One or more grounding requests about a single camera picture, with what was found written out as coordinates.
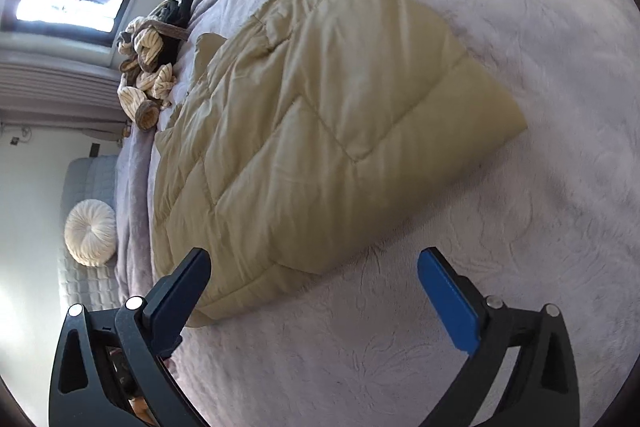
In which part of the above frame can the round white pleated pillow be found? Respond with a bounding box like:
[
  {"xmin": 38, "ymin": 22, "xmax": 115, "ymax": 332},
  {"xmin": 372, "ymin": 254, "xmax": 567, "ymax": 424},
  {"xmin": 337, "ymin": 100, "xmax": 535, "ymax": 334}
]
[{"xmin": 64, "ymin": 200, "xmax": 118, "ymax": 267}]

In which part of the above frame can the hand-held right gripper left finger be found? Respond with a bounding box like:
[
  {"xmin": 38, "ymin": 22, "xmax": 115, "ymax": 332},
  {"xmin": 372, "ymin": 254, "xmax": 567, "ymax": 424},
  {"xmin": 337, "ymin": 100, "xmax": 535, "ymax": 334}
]
[{"xmin": 48, "ymin": 247, "xmax": 212, "ymax": 427}]

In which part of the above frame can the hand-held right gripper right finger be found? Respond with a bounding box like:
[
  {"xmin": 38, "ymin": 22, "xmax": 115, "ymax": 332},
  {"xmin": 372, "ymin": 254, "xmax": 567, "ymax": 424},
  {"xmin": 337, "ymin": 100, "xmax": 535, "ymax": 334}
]
[{"xmin": 417, "ymin": 247, "xmax": 581, "ymax": 427}]

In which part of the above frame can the beige puffer jacket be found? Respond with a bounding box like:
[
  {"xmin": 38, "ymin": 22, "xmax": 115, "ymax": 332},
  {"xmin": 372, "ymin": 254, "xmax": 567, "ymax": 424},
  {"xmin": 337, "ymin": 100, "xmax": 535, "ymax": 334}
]
[{"xmin": 150, "ymin": 0, "xmax": 529, "ymax": 328}]

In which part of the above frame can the cream striped garment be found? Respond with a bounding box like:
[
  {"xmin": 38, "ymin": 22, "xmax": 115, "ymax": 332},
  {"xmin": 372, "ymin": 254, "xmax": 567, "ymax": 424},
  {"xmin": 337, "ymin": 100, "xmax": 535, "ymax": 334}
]
[{"xmin": 116, "ymin": 0, "xmax": 191, "ymax": 134}]

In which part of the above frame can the lavender fleece blanket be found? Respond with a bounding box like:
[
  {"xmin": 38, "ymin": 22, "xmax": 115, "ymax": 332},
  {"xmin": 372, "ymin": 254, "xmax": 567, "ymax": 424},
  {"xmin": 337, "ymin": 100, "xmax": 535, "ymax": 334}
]
[{"xmin": 114, "ymin": 0, "xmax": 640, "ymax": 427}]

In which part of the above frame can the dark garment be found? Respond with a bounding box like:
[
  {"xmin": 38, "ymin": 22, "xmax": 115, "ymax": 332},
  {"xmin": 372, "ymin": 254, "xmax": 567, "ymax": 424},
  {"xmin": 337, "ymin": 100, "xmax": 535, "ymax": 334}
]
[{"xmin": 172, "ymin": 0, "xmax": 207, "ymax": 28}]

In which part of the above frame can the grey curtain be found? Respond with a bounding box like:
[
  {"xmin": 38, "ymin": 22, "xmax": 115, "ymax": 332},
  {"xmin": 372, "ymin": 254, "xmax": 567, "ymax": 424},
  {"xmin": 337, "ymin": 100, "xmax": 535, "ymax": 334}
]
[{"xmin": 0, "ymin": 56, "xmax": 127, "ymax": 124}]

